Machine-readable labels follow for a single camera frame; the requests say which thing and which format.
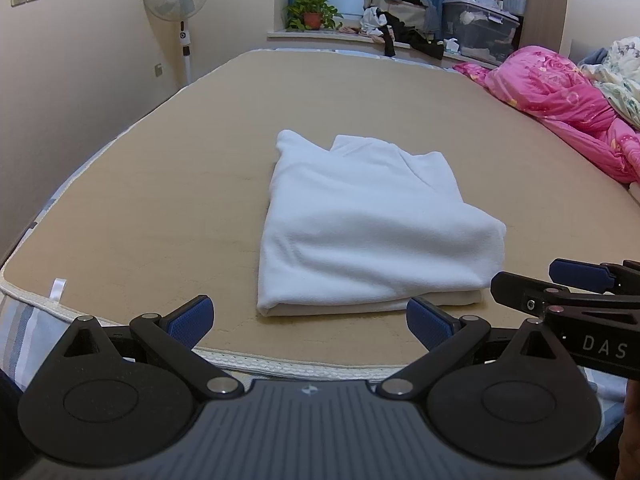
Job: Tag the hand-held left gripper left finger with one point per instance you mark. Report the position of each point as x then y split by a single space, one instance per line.
192 321

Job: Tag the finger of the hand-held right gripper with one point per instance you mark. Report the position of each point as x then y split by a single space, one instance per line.
577 272
525 292

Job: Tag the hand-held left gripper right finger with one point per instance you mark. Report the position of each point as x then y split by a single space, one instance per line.
427 323

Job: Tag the pile of dark clothes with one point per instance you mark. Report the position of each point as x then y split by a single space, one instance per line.
405 15

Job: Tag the person's right hand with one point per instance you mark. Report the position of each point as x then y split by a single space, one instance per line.
631 430

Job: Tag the white ribbon tag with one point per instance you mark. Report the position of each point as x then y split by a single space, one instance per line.
58 290

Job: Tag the bed with tan mat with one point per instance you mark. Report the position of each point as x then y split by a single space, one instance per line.
165 175

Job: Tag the pink floral quilt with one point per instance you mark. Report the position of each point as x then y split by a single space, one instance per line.
555 90

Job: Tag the pale floral blanket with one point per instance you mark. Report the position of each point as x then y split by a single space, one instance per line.
622 80

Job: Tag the blue-grey cloth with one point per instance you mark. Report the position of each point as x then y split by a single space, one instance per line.
595 57

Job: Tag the tissue box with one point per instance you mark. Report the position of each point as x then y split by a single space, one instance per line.
451 46

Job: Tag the clear plastic storage box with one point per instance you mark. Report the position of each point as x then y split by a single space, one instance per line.
482 30

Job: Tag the wooden shelf unit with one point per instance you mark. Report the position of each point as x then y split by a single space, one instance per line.
547 5

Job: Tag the small white bin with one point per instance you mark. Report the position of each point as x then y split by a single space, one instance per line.
515 2

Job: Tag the potted green plant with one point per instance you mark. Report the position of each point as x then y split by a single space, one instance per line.
310 12

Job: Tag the wall outlet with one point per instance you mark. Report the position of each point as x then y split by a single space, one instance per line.
158 70

